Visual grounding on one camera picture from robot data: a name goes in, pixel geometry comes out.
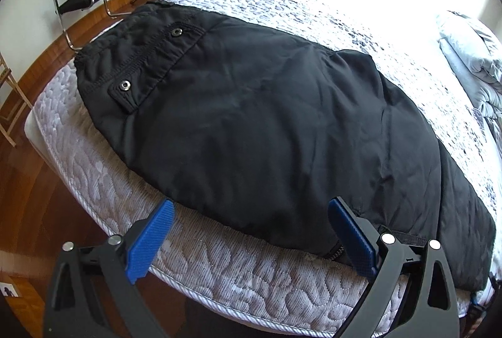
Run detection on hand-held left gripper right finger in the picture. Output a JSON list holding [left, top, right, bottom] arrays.
[[328, 197, 460, 338]]

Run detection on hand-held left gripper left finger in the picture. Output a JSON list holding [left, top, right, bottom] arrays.
[[42, 199, 175, 338]]

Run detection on black pants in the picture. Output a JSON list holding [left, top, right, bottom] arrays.
[[74, 3, 497, 292]]

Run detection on grey quilted floral bedspread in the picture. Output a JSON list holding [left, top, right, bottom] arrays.
[[24, 0, 502, 327]]

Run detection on light wooden folding stand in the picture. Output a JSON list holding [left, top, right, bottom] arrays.
[[0, 51, 32, 146]]

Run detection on grey folded duvet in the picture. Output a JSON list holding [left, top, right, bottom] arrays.
[[436, 10, 502, 119]]

